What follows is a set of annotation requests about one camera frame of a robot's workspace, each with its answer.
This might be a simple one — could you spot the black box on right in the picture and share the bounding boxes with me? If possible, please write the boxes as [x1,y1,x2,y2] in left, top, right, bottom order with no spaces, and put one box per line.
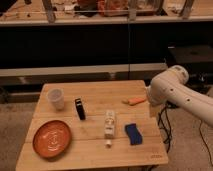
[169,45,213,70]

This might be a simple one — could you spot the orange round plate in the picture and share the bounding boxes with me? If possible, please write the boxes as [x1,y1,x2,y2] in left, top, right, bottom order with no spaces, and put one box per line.
[32,120,71,159]

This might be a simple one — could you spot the white small bottle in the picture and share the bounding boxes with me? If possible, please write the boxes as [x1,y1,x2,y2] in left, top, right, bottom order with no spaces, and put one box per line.
[104,110,116,148]

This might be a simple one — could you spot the orange carrot toy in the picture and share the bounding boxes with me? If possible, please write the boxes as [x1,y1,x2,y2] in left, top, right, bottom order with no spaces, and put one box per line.
[122,97,146,106]

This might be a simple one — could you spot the translucent plastic cup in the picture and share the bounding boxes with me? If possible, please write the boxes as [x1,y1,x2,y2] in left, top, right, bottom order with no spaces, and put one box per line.
[47,88,65,110]

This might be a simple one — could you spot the black floor cables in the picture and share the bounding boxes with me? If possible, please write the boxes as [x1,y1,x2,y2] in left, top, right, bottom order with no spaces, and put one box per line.
[156,103,213,158]

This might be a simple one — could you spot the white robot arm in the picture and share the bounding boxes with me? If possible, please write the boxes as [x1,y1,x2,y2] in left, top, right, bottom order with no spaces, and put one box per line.
[146,65,213,127]

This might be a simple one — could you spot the black upright eraser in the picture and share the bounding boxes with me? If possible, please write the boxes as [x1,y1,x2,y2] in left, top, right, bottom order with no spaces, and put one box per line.
[75,98,86,120]

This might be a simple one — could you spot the blue sponge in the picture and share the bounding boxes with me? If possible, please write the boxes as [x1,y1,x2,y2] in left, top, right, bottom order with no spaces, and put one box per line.
[125,123,142,145]

